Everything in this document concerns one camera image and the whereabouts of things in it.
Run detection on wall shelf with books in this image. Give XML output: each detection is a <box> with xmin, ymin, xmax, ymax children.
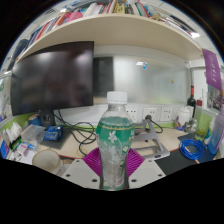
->
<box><xmin>6</xmin><ymin>0</ymin><xmax>204</xmax><ymax>63</ymax></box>

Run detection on dark wine bottle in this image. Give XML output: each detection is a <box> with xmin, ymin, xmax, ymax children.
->
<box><xmin>186</xmin><ymin>85</ymin><xmax>198</xmax><ymax>118</ymax></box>

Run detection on white wall socket strip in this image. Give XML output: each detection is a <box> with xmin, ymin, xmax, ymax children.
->
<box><xmin>126</xmin><ymin>105</ymin><xmax>174</xmax><ymax>124</ymax></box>

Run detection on coiled blue cable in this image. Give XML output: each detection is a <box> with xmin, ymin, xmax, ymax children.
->
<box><xmin>178</xmin><ymin>138</ymin><xmax>207</xmax><ymax>161</ymax></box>

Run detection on white patterned ceramic mug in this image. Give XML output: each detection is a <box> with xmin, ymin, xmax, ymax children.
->
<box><xmin>32</xmin><ymin>148</ymin><xmax>64</xmax><ymax>177</ymax></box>

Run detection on blue snack packet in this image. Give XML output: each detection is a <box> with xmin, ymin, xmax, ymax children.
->
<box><xmin>43</xmin><ymin>125</ymin><xmax>64</xmax><ymax>142</ymax></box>

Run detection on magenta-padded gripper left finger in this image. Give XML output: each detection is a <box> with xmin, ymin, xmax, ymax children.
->
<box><xmin>61</xmin><ymin>147</ymin><xmax>103</xmax><ymax>191</ymax></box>

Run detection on black desk mat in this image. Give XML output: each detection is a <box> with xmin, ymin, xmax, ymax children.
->
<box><xmin>154</xmin><ymin>133</ymin><xmax>218</xmax><ymax>176</ymax></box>

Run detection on black computer monitor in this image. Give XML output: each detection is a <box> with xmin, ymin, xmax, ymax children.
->
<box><xmin>9</xmin><ymin>40</ymin><xmax>95</xmax><ymax>128</ymax></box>

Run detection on green-labelled clear drink bottle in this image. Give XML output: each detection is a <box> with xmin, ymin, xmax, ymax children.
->
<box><xmin>95</xmin><ymin>90</ymin><xmax>136</xmax><ymax>192</ymax></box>

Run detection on purple hanging banner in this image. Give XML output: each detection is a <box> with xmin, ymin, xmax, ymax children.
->
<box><xmin>201</xmin><ymin>48</ymin><xmax>223</xmax><ymax>91</ymax></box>

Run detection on white ceramic jar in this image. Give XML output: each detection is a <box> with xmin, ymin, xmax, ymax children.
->
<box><xmin>175</xmin><ymin>106</ymin><xmax>192</xmax><ymax>128</ymax></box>

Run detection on white napkin stack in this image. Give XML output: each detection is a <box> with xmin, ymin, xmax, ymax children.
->
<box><xmin>9</xmin><ymin>121</ymin><xmax>23</xmax><ymax>139</ymax></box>

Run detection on round blue container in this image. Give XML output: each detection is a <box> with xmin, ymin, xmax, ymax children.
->
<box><xmin>28</xmin><ymin>114</ymin><xmax>43</xmax><ymax>127</ymax></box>

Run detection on grey metal laptop stand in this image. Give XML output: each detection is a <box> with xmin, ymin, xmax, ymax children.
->
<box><xmin>131</xmin><ymin>119</ymin><xmax>171</xmax><ymax>160</ymax></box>

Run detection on purple translucent water bottle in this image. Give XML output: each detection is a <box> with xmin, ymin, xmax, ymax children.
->
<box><xmin>208</xmin><ymin>106</ymin><xmax>224</xmax><ymax>155</ymax></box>

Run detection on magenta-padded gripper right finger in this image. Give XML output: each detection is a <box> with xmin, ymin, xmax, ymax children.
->
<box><xmin>124</xmin><ymin>147</ymin><xmax>167</xmax><ymax>191</ymax></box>

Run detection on green translucent tumbler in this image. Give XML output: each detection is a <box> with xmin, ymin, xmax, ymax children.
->
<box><xmin>195</xmin><ymin>109</ymin><xmax>211</xmax><ymax>141</ymax></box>

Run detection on clear plastic box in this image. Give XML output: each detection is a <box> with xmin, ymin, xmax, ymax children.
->
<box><xmin>21</xmin><ymin>124</ymin><xmax>46</xmax><ymax>144</ymax></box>

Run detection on black cables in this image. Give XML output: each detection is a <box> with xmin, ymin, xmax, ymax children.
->
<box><xmin>54</xmin><ymin>109</ymin><xmax>98</xmax><ymax>156</ymax></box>

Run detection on colourful photo poster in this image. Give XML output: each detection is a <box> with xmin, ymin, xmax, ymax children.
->
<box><xmin>206</xmin><ymin>84</ymin><xmax>224</xmax><ymax>112</ymax></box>

